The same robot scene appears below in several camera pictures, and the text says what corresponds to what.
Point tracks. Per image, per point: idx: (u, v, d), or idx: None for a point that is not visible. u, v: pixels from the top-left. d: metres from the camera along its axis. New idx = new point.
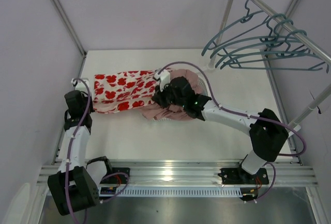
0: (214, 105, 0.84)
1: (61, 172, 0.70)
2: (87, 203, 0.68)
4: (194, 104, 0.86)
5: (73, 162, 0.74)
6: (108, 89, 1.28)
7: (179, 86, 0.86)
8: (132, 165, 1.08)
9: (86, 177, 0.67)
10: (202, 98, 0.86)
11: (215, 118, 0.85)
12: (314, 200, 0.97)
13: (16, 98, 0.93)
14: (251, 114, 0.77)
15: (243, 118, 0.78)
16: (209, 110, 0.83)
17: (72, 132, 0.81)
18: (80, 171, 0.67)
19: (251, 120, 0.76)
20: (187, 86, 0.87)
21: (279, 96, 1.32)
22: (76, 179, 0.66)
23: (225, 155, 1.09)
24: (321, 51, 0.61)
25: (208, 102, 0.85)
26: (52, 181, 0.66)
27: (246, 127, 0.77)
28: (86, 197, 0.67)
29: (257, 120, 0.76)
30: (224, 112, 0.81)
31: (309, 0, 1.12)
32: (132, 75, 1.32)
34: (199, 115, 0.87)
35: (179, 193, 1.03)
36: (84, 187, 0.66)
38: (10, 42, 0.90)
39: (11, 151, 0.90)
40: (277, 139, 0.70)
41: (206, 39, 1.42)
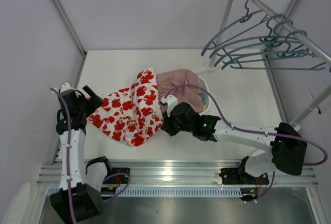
0: (226, 125, 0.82)
1: (62, 190, 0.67)
2: (91, 212, 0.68)
4: (203, 126, 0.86)
5: (74, 176, 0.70)
6: (104, 115, 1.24)
7: (182, 112, 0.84)
8: (132, 165, 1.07)
9: (89, 192, 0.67)
10: (209, 117, 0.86)
11: (229, 138, 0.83)
12: (314, 201, 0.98)
13: (17, 97, 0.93)
14: (268, 131, 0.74)
15: (261, 136, 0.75)
16: (221, 131, 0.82)
17: (66, 142, 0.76)
18: (83, 189, 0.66)
19: (269, 138, 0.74)
20: (190, 109, 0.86)
21: (278, 96, 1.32)
22: (80, 195, 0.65)
23: (226, 155, 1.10)
24: (321, 51, 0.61)
25: (218, 123, 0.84)
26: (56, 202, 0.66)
27: (265, 145, 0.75)
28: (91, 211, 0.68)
29: (276, 137, 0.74)
30: (238, 132, 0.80)
31: (309, 0, 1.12)
32: (125, 93, 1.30)
34: (210, 137, 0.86)
35: (179, 193, 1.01)
36: (88, 200, 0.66)
38: (10, 42, 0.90)
39: (11, 151, 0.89)
40: (298, 151, 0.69)
41: (206, 39, 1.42)
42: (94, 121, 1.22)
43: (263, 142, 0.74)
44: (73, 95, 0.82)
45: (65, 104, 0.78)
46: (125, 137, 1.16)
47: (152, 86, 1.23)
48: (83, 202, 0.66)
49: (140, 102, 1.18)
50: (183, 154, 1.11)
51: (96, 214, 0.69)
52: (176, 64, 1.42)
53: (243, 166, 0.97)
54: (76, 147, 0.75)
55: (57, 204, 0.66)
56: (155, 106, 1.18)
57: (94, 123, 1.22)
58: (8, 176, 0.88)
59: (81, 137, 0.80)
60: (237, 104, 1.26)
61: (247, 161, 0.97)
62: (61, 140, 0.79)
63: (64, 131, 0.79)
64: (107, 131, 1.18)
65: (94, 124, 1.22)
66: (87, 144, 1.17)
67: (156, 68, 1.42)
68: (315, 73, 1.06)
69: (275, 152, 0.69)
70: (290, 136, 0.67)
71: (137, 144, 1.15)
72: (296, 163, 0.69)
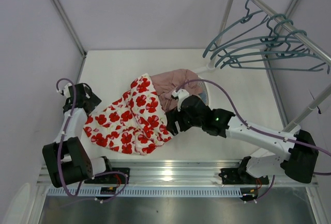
0: (241, 123, 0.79)
1: (56, 142, 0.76)
2: (78, 175, 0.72)
4: (214, 120, 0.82)
5: (68, 134, 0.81)
6: (106, 132, 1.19)
7: (192, 104, 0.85)
8: (132, 165, 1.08)
9: (79, 147, 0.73)
10: (221, 112, 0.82)
11: (242, 137, 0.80)
12: (314, 200, 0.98)
13: (17, 97, 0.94)
14: (287, 136, 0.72)
15: (279, 141, 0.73)
16: (236, 129, 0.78)
17: (69, 112, 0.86)
18: (74, 142, 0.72)
19: (288, 145, 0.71)
20: (200, 103, 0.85)
21: (279, 96, 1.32)
22: (71, 147, 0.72)
23: (226, 155, 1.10)
24: (321, 51, 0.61)
25: (232, 120, 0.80)
26: (47, 151, 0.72)
27: (282, 150, 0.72)
28: (79, 169, 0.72)
29: (296, 145, 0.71)
30: (254, 132, 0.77)
31: (309, 0, 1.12)
32: (120, 105, 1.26)
34: (220, 132, 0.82)
35: (179, 193, 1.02)
36: (78, 155, 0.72)
38: (11, 43, 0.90)
39: (11, 151, 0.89)
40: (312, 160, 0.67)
41: (206, 39, 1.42)
42: (98, 142, 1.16)
43: (281, 147, 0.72)
44: (81, 87, 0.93)
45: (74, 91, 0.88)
46: (136, 148, 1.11)
47: (151, 92, 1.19)
48: (72, 157, 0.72)
49: (142, 112, 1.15)
50: (183, 154, 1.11)
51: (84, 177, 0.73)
52: (176, 64, 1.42)
53: (244, 165, 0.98)
54: (76, 118, 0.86)
55: (48, 153, 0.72)
56: (158, 112, 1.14)
57: (98, 143, 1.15)
58: (9, 176, 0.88)
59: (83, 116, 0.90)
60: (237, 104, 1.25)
61: (248, 161, 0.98)
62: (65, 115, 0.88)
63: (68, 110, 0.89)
64: (115, 147, 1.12)
65: (100, 144, 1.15)
66: (87, 144, 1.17)
67: (156, 68, 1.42)
68: (315, 73, 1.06)
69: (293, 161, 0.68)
70: (306, 145, 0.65)
71: (149, 151, 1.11)
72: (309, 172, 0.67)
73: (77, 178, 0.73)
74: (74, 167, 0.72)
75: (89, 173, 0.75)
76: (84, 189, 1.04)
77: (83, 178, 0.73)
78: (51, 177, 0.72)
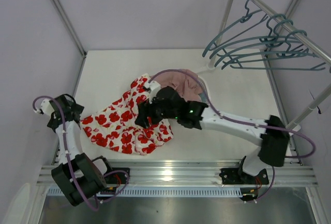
0: (214, 113, 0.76)
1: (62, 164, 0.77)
2: (96, 188, 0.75)
4: (189, 113, 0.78)
5: (72, 151, 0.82)
6: (106, 132, 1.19)
7: (168, 96, 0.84)
8: (132, 165, 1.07)
9: (88, 162, 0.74)
10: (196, 103, 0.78)
11: (216, 127, 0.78)
12: (314, 200, 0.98)
13: (17, 96, 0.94)
14: (258, 123, 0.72)
15: (251, 128, 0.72)
16: (209, 119, 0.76)
17: (63, 128, 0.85)
18: (83, 158, 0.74)
19: (259, 130, 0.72)
20: (175, 94, 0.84)
21: (278, 96, 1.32)
22: (80, 164, 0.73)
23: (226, 155, 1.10)
24: (321, 51, 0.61)
25: (206, 110, 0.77)
26: (58, 175, 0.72)
27: (254, 136, 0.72)
28: (94, 183, 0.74)
29: (266, 129, 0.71)
30: (226, 121, 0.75)
31: (309, 0, 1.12)
32: (120, 104, 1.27)
34: (195, 124, 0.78)
35: (179, 193, 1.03)
36: (90, 170, 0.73)
38: (10, 43, 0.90)
39: (11, 151, 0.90)
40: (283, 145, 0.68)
41: (206, 39, 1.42)
42: (98, 142, 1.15)
43: (253, 133, 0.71)
44: (63, 98, 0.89)
45: (59, 106, 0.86)
46: (136, 148, 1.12)
47: None
48: (84, 172, 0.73)
49: None
50: (183, 154, 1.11)
51: (101, 188, 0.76)
52: (176, 64, 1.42)
53: (242, 165, 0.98)
54: (72, 133, 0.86)
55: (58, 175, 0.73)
56: None
57: (98, 143, 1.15)
58: (8, 176, 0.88)
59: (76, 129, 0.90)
60: (237, 104, 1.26)
61: (244, 160, 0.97)
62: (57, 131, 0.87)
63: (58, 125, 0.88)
64: (115, 147, 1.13)
65: (100, 144, 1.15)
66: (87, 144, 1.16)
67: (156, 68, 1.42)
68: (315, 73, 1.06)
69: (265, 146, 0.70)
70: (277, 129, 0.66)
71: (149, 151, 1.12)
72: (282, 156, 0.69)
73: (95, 190, 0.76)
74: (89, 182, 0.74)
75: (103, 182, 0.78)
76: None
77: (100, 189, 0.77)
78: (68, 196, 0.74)
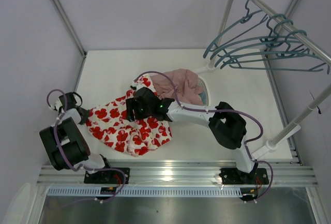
0: (177, 105, 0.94)
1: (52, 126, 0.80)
2: (79, 153, 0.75)
4: (160, 107, 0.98)
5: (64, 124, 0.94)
6: (104, 126, 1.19)
7: (140, 94, 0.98)
8: (132, 165, 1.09)
9: (74, 124, 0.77)
10: (166, 100, 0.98)
11: (180, 117, 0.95)
12: (314, 200, 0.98)
13: (17, 96, 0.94)
14: (209, 108, 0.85)
15: (203, 114, 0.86)
16: (172, 110, 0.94)
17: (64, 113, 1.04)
18: (69, 120, 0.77)
19: (209, 115, 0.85)
20: (148, 93, 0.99)
21: (278, 96, 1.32)
22: (65, 125, 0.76)
23: (226, 155, 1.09)
24: (321, 51, 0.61)
25: (171, 104, 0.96)
26: (44, 133, 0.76)
27: (206, 120, 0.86)
28: (77, 147, 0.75)
29: (215, 114, 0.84)
30: (185, 110, 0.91)
31: (309, 0, 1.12)
32: (123, 102, 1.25)
34: (166, 117, 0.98)
35: (179, 193, 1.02)
36: (73, 132, 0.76)
38: (10, 43, 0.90)
39: (12, 150, 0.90)
40: (236, 128, 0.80)
41: (206, 39, 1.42)
42: (94, 134, 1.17)
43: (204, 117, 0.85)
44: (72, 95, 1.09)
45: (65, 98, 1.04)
46: (129, 148, 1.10)
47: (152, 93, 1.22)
48: (69, 134, 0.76)
49: None
50: (183, 153, 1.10)
51: (84, 155, 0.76)
52: (176, 64, 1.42)
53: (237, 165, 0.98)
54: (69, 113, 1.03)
55: (45, 133, 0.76)
56: None
57: (95, 134, 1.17)
58: (9, 176, 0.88)
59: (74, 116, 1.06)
60: (237, 104, 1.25)
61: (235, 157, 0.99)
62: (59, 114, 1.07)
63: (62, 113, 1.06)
64: (109, 143, 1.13)
65: (96, 136, 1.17)
66: (85, 133, 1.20)
67: (156, 68, 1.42)
68: (315, 73, 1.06)
69: (213, 127, 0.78)
70: (225, 110, 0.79)
71: (141, 153, 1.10)
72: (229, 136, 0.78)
73: (77, 157, 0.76)
74: (72, 145, 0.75)
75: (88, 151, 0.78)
76: (84, 189, 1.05)
77: (83, 156, 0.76)
78: (50, 158, 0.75)
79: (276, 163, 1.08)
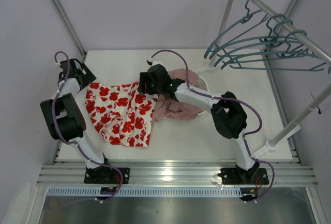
0: (186, 87, 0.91)
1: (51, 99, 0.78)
2: (74, 128, 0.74)
4: (169, 86, 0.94)
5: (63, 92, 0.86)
6: (99, 103, 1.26)
7: (153, 70, 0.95)
8: (132, 165, 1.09)
9: (73, 101, 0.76)
10: (177, 80, 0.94)
11: (187, 99, 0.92)
12: (314, 200, 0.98)
13: (17, 96, 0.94)
14: (214, 95, 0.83)
15: (208, 100, 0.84)
16: (180, 91, 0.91)
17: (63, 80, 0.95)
18: (69, 95, 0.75)
19: (213, 101, 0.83)
20: (161, 70, 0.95)
21: (278, 96, 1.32)
22: (65, 101, 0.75)
23: (225, 155, 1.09)
24: (321, 51, 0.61)
25: (182, 85, 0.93)
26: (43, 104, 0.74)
27: (209, 106, 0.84)
28: (74, 122, 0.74)
29: (220, 101, 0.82)
30: (193, 93, 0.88)
31: None
32: (125, 90, 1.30)
34: (173, 95, 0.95)
35: (179, 193, 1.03)
36: (73, 107, 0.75)
38: (10, 43, 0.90)
39: (12, 150, 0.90)
40: (236, 119, 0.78)
41: (206, 39, 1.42)
42: (87, 104, 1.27)
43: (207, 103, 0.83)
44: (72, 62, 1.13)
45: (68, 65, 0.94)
46: (105, 132, 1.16)
47: (153, 98, 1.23)
48: (68, 109, 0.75)
49: (136, 108, 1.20)
50: (183, 153, 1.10)
51: (79, 130, 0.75)
52: (176, 64, 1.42)
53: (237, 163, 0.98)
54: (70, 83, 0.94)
55: (45, 104, 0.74)
56: (146, 117, 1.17)
57: (87, 106, 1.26)
58: (9, 176, 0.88)
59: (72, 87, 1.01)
60: None
61: None
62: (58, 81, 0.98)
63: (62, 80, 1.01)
64: (93, 119, 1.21)
65: (87, 108, 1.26)
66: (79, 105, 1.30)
67: None
68: (315, 73, 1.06)
69: (213, 112, 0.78)
70: (229, 99, 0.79)
71: (113, 142, 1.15)
72: (227, 125, 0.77)
73: (72, 131, 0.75)
74: (70, 119, 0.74)
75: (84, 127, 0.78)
76: (84, 189, 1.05)
77: (78, 131, 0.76)
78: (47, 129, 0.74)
79: (276, 163, 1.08)
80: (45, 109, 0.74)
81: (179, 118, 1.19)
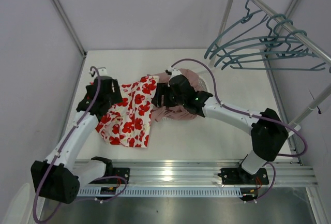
0: (216, 102, 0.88)
1: (47, 162, 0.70)
2: (60, 198, 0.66)
4: (195, 100, 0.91)
5: (62, 155, 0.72)
6: None
7: (177, 83, 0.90)
8: (132, 165, 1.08)
9: (64, 176, 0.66)
10: (202, 94, 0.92)
11: (218, 115, 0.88)
12: (314, 200, 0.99)
13: (17, 96, 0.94)
14: (253, 113, 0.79)
15: (245, 117, 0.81)
16: (210, 107, 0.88)
17: (77, 121, 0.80)
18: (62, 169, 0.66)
19: (252, 120, 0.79)
20: (185, 83, 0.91)
21: (279, 96, 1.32)
22: (56, 174, 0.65)
23: (225, 155, 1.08)
24: (321, 51, 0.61)
25: (209, 99, 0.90)
26: (34, 166, 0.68)
27: (247, 125, 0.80)
28: (60, 195, 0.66)
29: (259, 120, 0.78)
30: (225, 110, 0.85)
31: None
32: (125, 90, 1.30)
34: (199, 110, 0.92)
35: (179, 193, 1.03)
36: (60, 183, 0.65)
38: (10, 43, 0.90)
39: (11, 150, 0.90)
40: (277, 139, 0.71)
41: (206, 39, 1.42)
42: None
43: (245, 122, 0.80)
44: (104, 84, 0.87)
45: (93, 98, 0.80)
46: (105, 132, 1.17)
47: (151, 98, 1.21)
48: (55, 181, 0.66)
49: (136, 109, 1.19)
50: (183, 153, 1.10)
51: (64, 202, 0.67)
52: (176, 64, 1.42)
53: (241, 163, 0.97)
54: (81, 130, 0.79)
55: (35, 172, 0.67)
56: (145, 117, 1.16)
57: None
58: (8, 175, 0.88)
59: (89, 124, 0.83)
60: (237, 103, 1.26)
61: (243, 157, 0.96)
62: (75, 116, 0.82)
63: (80, 110, 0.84)
64: None
65: None
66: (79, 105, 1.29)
67: (156, 68, 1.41)
68: (315, 72, 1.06)
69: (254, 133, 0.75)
70: (270, 120, 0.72)
71: (113, 143, 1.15)
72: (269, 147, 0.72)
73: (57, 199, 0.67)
74: (56, 191, 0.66)
75: (70, 198, 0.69)
76: (84, 189, 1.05)
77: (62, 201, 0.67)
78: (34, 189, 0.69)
79: (276, 163, 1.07)
80: (35, 174, 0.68)
81: (179, 117, 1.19)
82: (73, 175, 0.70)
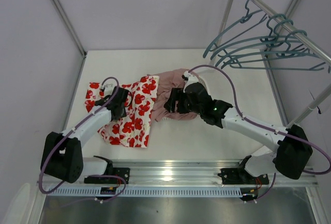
0: (237, 114, 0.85)
1: (62, 134, 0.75)
2: (63, 175, 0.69)
4: (213, 109, 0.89)
5: (77, 132, 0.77)
6: None
7: (195, 92, 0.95)
8: (132, 165, 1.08)
9: (76, 151, 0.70)
10: (222, 103, 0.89)
11: (237, 128, 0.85)
12: (314, 200, 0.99)
13: (17, 96, 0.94)
14: (279, 129, 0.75)
15: (270, 133, 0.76)
16: (230, 119, 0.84)
17: (94, 109, 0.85)
18: (75, 143, 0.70)
19: (278, 137, 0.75)
20: (203, 92, 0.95)
21: (279, 96, 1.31)
22: (68, 145, 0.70)
23: (226, 155, 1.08)
24: (321, 51, 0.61)
25: (229, 110, 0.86)
26: (51, 135, 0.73)
27: (272, 142, 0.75)
28: (65, 171, 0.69)
29: (285, 137, 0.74)
30: (246, 123, 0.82)
31: None
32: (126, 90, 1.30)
34: (217, 122, 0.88)
35: (179, 193, 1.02)
36: (69, 157, 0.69)
38: (10, 43, 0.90)
39: (11, 150, 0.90)
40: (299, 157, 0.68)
41: (206, 39, 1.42)
42: (87, 104, 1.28)
43: (271, 138, 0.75)
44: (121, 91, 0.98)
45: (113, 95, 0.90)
46: (105, 132, 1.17)
47: (151, 98, 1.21)
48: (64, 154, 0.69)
49: (136, 109, 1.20)
50: (184, 153, 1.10)
51: (66, 179, 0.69)
52: (176, 64, 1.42)
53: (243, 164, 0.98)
54: (96, 118, 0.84)
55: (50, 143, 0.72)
56: (145, 117, 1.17)
57: (88, 106, 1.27)
58: (9, 175, 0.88)
59: (101, 121, 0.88)
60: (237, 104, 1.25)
61: (247, 160, 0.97)
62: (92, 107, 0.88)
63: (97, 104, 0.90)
64: None
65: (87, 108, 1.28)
66: (79, 105, 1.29)
67: (156, 68, 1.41)
68: (315, 72, 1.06)
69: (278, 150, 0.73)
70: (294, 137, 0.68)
71: (113, 142, 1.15)
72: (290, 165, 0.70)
73: (59, 176, 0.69)
74: (62, 165, 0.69)
75: (73, 178, 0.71)
76: (84, 189, 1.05)
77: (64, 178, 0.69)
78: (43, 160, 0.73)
79: None
80: (49, 143, 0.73)
81: (178, 117, 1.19)
82: (81, 155, 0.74)
